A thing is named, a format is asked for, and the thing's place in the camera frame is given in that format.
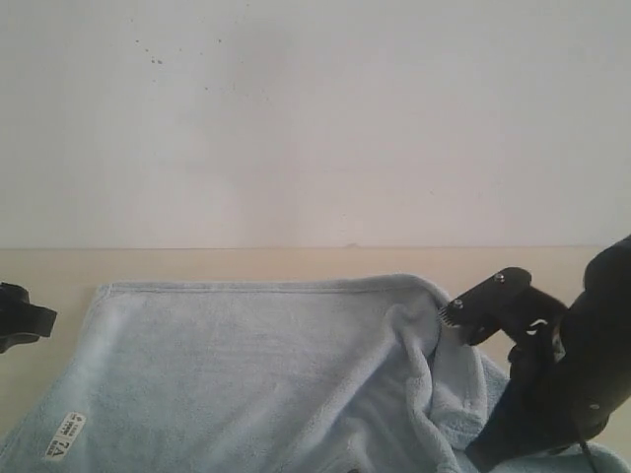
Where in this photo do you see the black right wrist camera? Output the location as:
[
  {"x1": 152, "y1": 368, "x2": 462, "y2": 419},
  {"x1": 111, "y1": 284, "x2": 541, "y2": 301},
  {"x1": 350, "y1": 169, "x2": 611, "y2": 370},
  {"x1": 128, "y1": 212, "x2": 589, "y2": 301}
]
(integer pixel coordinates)
[{"x1": 439, "y1": 267, "x2": 569, "y2": 348}]

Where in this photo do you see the white towel care label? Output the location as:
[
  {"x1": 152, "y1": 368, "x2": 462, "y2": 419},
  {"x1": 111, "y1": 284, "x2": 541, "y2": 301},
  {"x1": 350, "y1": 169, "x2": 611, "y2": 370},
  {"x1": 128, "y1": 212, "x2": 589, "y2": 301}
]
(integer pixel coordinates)
[{"x1": 44, "y1": 412, "x2": 87, "y2": 461}]

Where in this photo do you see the light blue terry towel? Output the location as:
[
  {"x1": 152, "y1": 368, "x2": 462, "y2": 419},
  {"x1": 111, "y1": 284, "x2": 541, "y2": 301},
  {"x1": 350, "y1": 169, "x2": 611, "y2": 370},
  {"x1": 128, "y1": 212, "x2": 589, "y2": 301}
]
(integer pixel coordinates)
[{"x1": 1, "y1": 275, "x2": 628, "y2": 472}]

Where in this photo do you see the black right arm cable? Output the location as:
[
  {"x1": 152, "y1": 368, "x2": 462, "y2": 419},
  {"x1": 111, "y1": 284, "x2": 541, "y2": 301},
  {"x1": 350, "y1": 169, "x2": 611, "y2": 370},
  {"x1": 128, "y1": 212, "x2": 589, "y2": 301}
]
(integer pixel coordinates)
[{"x1": 546, "y1": 423, "x2": 600, "y2": 473}]

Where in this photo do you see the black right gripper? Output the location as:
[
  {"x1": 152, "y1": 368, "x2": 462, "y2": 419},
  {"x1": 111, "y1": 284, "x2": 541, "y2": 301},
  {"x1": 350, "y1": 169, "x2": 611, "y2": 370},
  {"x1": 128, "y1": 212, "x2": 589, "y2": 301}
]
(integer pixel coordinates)
[{"x1": 465, "y1": 240, "x2": 630, "y2": 471}]

